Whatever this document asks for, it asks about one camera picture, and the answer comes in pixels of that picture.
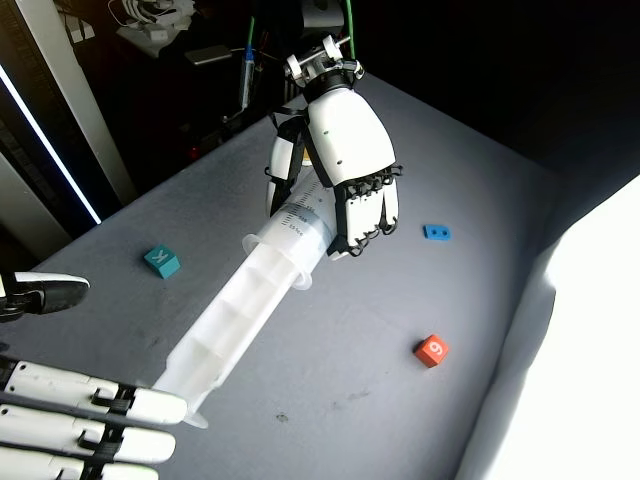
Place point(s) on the large clear plastic syringe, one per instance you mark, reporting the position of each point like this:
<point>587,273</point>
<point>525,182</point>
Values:
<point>240,310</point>

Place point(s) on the small beige round object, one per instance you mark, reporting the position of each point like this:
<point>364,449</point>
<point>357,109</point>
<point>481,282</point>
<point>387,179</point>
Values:
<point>306,158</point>

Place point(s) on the clear tube blue cap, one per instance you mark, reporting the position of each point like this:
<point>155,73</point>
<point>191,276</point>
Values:
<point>247,75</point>

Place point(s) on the small blue two-hole block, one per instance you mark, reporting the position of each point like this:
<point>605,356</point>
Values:
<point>436,232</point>

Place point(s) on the silver flat device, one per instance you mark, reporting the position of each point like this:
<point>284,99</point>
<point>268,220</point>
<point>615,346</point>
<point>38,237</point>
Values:
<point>207,55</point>

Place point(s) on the black backdrop panel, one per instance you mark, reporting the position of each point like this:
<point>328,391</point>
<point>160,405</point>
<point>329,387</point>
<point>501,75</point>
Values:
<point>500,60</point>

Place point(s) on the grey table cloth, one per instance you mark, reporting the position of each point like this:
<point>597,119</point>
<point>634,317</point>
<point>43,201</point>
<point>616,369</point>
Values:
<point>350,350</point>

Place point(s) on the teal letter K block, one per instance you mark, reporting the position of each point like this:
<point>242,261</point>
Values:
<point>162,262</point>

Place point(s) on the orange number 9 block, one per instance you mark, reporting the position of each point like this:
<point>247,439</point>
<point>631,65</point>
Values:
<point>431,350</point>

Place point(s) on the white box pile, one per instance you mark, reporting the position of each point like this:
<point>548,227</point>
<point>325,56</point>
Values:
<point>150,35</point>

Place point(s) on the white paper tags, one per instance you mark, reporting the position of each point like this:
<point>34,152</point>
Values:
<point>82,31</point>

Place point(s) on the bright light strip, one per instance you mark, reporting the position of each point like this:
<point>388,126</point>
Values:
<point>50,150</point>

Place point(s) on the white vertical post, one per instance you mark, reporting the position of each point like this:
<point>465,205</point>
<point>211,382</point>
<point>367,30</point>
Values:
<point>75,85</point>

